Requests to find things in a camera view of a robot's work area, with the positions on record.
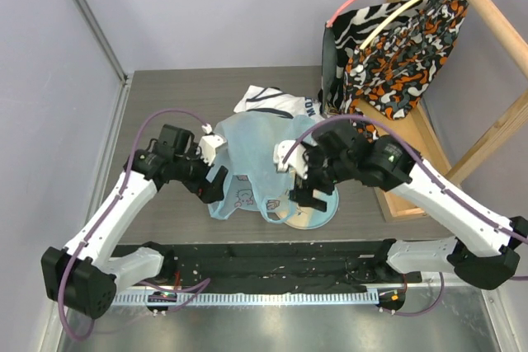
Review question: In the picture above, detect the cream and blue plate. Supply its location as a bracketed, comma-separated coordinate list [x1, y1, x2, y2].
[267, 189, 339, 230]

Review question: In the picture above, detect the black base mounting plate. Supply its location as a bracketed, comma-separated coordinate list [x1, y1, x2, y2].
[111, 238, 424, 293]

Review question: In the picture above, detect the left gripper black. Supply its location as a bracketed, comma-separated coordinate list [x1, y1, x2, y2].
[172, 143, 226, 203]

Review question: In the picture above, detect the orange camouflage print garment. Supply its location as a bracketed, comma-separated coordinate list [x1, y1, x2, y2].
[336, 0, 469, 120]

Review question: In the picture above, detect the light blue plastic bag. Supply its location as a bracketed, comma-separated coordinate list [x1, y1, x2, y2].
[208, 111, 316, 224]

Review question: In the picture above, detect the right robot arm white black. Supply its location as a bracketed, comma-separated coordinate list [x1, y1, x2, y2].
[273, 115, 527, 290]

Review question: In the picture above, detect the cream hanger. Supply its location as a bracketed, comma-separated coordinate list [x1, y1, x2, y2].
[359, 0, 422, 50]

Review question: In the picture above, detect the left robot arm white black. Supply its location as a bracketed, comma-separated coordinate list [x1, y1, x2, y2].
[41, 124, 228, 319]

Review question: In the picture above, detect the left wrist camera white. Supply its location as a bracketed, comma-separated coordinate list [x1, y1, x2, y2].
[198, 133, 227, 166]

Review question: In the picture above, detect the zebra print garment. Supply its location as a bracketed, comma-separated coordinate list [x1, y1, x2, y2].
[318, 2, 402, 115]

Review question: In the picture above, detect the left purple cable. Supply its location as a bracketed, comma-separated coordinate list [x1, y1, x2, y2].
[59, 108, 212, 340]

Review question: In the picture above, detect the aluminium frame post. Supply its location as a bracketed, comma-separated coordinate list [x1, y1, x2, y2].
[73, 0, 128, 83]

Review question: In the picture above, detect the white jersey with navy trim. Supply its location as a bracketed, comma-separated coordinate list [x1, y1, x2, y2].
[233, 85, 323, 122]

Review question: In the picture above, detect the wooden clothes rack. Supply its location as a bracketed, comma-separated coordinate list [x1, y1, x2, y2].
[354, 0, 528, 223]

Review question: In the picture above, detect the white slotted cable duct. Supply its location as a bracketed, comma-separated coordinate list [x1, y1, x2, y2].
[112, 289, 379, 307]

